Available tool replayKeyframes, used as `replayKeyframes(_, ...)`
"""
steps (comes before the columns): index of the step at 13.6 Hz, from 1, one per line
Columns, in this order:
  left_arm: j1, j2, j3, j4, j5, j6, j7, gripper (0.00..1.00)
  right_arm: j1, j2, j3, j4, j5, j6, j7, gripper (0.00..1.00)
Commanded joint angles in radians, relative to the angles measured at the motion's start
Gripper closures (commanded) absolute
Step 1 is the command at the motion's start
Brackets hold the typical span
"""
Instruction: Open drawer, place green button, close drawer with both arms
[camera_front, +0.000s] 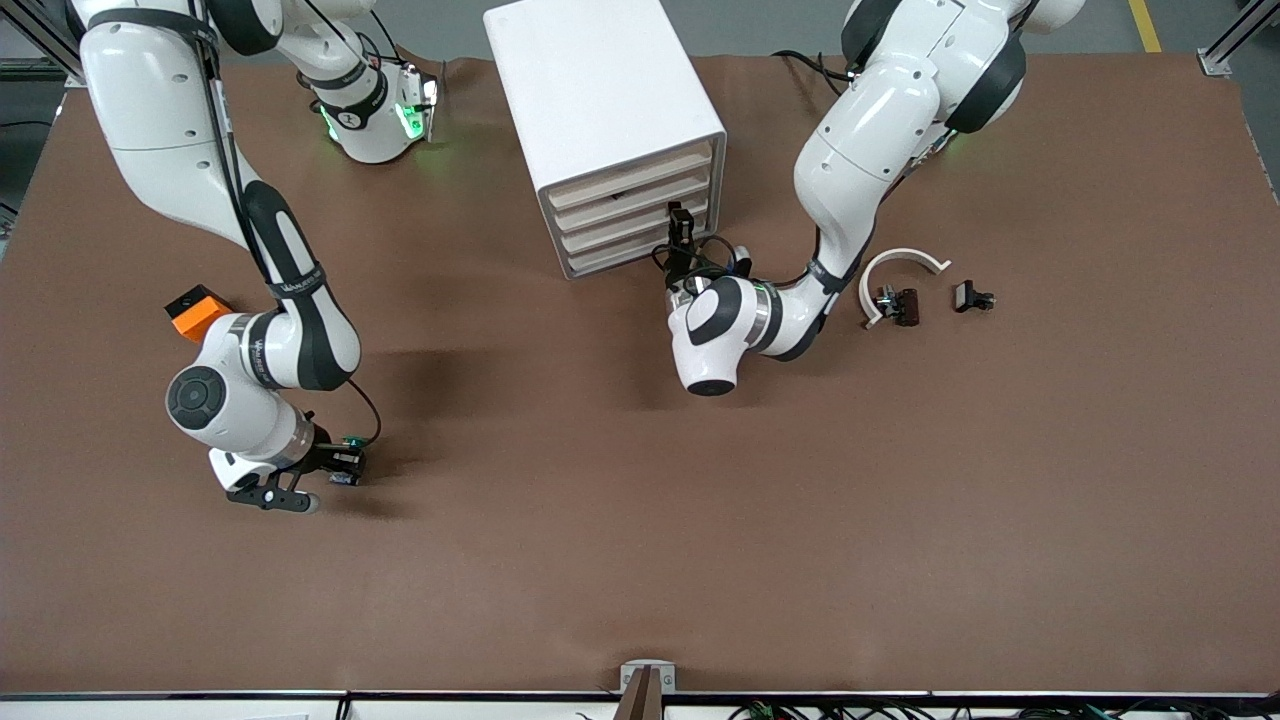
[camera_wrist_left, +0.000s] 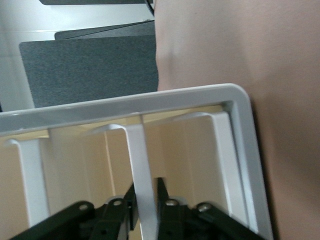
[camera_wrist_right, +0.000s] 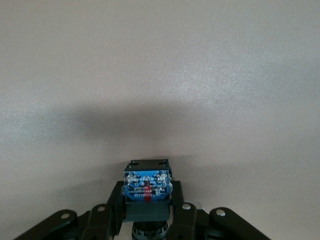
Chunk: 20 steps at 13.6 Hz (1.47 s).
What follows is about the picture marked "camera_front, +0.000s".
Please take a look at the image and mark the green push button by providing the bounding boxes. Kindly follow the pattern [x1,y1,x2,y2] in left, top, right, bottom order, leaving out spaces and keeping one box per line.
[328,436,370,488]

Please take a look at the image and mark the beige cabinet drawer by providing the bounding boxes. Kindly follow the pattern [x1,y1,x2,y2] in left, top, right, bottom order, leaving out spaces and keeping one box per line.
[565,214,721,280]
[546,141,715,211]
[558,190,719,257]
[552,166,717,234]

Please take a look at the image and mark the white drawer cabinet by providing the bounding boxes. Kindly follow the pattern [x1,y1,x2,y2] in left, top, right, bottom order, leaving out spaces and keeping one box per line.
[483,0,728,282]

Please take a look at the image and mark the white curved plastic part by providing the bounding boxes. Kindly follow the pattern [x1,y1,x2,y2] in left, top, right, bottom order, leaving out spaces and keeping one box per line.
[858,247,952,331]

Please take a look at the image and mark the orange box with black base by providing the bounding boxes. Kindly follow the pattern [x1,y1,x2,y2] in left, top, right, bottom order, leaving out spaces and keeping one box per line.
[164,285,234,344]

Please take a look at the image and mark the brown electrical component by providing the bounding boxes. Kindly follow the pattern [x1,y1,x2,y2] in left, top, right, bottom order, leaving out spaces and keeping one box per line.
[874,286,922,328]

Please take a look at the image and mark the brown table cover mat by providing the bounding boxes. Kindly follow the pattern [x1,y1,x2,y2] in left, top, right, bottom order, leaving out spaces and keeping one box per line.
[0,50,1280,696]

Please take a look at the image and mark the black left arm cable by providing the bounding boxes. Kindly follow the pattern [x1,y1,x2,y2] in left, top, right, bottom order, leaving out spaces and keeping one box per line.
[652,233,753,291]

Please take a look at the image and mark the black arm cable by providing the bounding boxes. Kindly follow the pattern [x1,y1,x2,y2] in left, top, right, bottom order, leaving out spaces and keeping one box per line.
[195,0,383,446]
[652,233,753,291]

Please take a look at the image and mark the black base cable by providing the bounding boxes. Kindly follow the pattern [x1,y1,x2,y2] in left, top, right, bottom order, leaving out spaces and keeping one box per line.
[775,48,851,97]

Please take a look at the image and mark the white table edge rail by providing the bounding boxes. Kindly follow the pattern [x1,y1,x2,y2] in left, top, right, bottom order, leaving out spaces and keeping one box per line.
[0,690,1280,720]

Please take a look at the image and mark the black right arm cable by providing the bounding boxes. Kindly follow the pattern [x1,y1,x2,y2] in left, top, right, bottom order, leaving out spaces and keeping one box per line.
[195,0,383,446]

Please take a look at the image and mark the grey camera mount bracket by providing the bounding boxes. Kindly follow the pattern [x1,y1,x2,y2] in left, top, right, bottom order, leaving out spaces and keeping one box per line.
[615,660,678,720]

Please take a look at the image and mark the black cable bundle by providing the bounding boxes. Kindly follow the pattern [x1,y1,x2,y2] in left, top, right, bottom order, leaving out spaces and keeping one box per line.
[730,700,1280,720]

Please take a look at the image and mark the aluminium frame profile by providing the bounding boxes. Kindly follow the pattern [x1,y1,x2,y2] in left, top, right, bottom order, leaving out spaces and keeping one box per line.
[0,0,101,91]
[1200,0,1280,77]

